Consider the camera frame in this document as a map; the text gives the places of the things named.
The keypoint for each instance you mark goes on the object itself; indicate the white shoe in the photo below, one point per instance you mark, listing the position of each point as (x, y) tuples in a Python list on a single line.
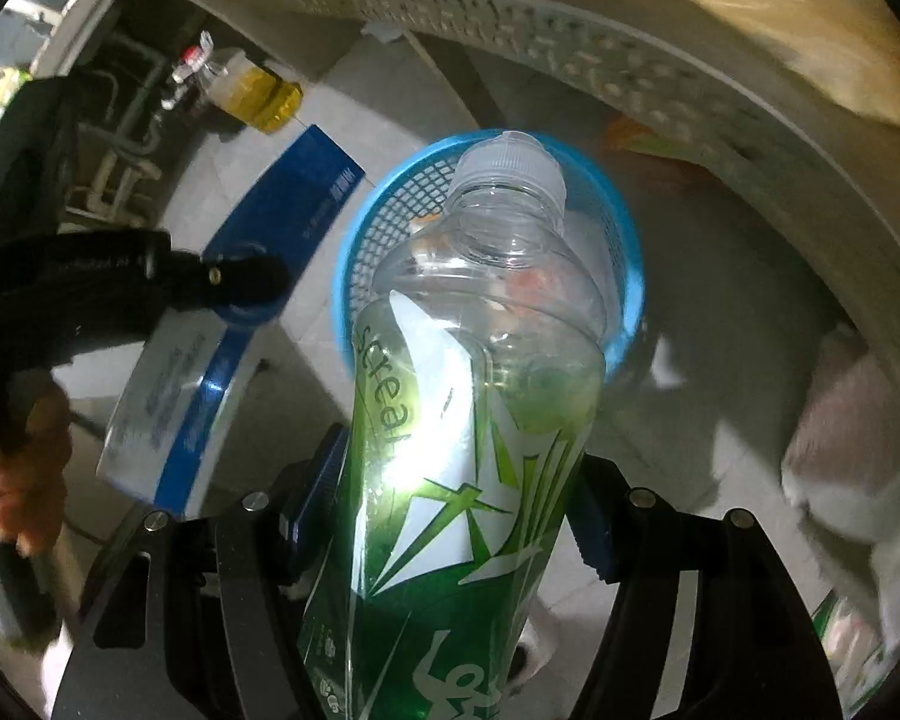
[(536, 646)]

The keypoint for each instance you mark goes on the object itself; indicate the person left hand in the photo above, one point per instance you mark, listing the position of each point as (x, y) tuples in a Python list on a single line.
[(32, 487)]

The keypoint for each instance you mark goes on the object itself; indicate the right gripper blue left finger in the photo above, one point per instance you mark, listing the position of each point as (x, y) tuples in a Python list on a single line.
[(309, 510)]

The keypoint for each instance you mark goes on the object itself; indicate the blue plastic trash basket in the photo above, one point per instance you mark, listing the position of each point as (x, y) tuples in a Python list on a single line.
[(597, 227)]

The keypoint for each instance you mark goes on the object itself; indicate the yellow cooking oil bottle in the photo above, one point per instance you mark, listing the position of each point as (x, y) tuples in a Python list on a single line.
[(243, 89)]

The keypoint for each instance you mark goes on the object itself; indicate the green plastic drink bottle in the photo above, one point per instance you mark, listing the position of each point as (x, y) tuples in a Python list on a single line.
[(476, 390)]

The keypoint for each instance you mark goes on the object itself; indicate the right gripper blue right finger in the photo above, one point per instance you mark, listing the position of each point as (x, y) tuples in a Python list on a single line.
[(592, 510)]

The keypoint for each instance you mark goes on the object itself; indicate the blue toothpaste box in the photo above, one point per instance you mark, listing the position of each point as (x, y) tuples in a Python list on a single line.
[(166, 434)]

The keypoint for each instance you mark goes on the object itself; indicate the black clay pot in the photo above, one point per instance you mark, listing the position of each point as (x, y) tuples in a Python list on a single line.
[(175, 89)]

